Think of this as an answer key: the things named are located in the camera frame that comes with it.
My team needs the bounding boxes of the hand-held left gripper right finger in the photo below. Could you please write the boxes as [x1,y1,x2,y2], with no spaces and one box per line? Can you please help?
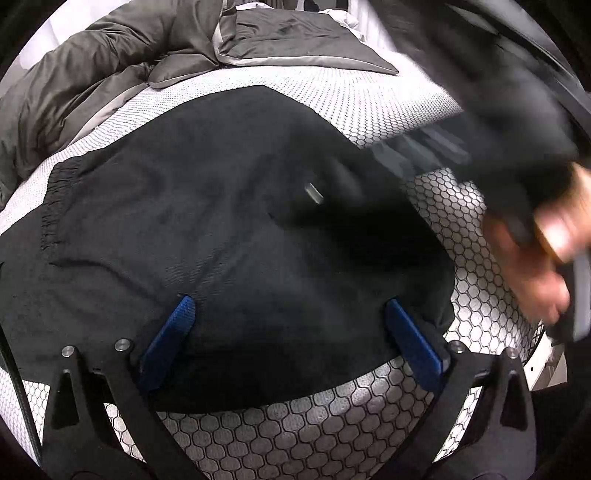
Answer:
[383,298,539,480]

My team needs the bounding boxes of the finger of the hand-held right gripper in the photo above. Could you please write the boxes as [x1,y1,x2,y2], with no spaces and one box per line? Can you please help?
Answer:
[365,124,472,171]

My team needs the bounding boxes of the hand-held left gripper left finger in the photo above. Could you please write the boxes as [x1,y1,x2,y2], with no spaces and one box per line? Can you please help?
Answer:
[41,295,199,480]

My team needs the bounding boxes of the black pants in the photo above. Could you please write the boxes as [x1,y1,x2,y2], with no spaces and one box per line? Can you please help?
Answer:
[0,85,458,414]

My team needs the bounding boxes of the person's right hand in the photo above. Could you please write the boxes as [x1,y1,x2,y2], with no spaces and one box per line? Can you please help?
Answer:
[482,161,591,324]

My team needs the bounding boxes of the white hexagon-patterned mattress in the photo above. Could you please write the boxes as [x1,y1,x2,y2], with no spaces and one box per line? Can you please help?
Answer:
[0,65,546,480]

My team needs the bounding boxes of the grey pillow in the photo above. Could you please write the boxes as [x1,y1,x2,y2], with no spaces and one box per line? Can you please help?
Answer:
[217,9,399,77]

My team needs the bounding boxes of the grey duvet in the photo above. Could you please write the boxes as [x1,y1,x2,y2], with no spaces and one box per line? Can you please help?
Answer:
[0,0,236,195]

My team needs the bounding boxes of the black cable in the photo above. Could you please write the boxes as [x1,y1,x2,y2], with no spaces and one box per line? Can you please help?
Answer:
[0,323,40,462]

